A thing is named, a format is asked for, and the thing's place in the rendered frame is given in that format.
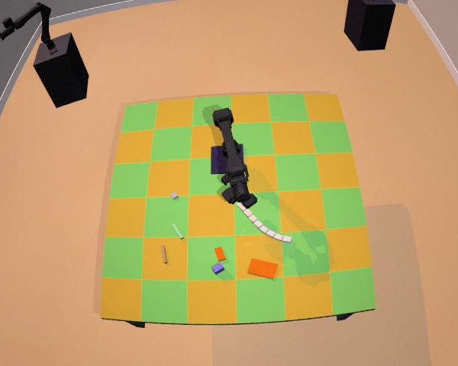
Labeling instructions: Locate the light green rectangular block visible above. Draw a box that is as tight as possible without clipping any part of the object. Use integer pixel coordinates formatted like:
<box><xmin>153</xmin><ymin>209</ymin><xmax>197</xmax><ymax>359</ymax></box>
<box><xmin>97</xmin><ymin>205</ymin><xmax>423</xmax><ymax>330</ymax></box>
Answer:
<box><xmin>172</xmin><ymin>224</ymin><xmax>184</xmax><ymax>240</ymax></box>

